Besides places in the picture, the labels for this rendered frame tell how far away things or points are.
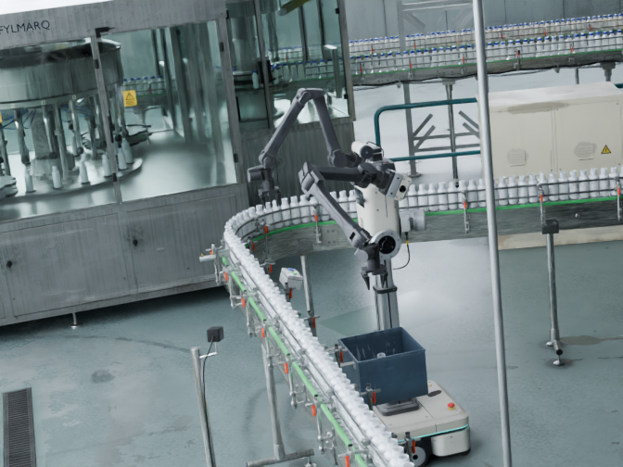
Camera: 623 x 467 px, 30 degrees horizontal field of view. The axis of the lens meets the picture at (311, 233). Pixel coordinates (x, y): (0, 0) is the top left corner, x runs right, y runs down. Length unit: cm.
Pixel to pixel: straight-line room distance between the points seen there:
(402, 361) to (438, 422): 102
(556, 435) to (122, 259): 369
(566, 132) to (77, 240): 384
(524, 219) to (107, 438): 279
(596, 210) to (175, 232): 320
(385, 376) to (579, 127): 460
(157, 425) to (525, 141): 390
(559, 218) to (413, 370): 223
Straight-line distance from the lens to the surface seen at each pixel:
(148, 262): 872
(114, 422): 718
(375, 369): 510
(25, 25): 834
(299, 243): 707
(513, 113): 925
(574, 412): 669
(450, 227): 706
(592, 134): 937
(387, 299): 598
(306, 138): 1072
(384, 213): 578
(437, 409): 619
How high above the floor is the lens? 290
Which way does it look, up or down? 16 degrees down
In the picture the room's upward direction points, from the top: 6 degrees counter-clockwise
